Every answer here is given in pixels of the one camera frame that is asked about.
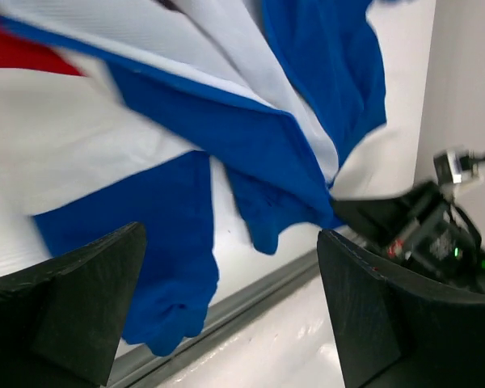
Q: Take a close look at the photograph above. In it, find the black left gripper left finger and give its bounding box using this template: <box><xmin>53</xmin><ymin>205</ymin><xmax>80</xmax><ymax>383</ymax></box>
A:
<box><xmin>0</xmin><ymin>223</ymin><xmax>146</xmax><ymax>387</ymax></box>

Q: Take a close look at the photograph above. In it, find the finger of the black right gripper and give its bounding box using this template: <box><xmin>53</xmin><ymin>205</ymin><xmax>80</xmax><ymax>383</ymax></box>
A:
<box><xmin>331</xmin><ymin>193</ymin><xmax>419</xmax><ymax>247</ymax></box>

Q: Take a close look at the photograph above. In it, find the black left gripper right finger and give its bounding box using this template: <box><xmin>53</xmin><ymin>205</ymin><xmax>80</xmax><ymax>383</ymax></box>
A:
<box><xmin>317</xmin><ymin>230</ymin><xmax>485</xmax><ymax>387</ymax></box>

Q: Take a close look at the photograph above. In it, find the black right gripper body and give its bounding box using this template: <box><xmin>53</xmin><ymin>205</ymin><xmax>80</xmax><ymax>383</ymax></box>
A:
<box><xmin>384</xmin><ymin>181</ymin><xmax>485</xmax><ymax>293</ymax></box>

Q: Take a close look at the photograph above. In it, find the blue white red jacket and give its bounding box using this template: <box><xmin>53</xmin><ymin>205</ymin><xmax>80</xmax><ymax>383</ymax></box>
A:
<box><xmin>0</xmin><ymin>1</ymin><xmax>386</xmax><ymax>356</ymax></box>

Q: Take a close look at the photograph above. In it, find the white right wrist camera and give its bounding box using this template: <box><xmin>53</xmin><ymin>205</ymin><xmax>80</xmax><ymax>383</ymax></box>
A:
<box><xmin>433</xmin><ymin>150</ymin><xmax>485</xmax><ymax>187</ymax></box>

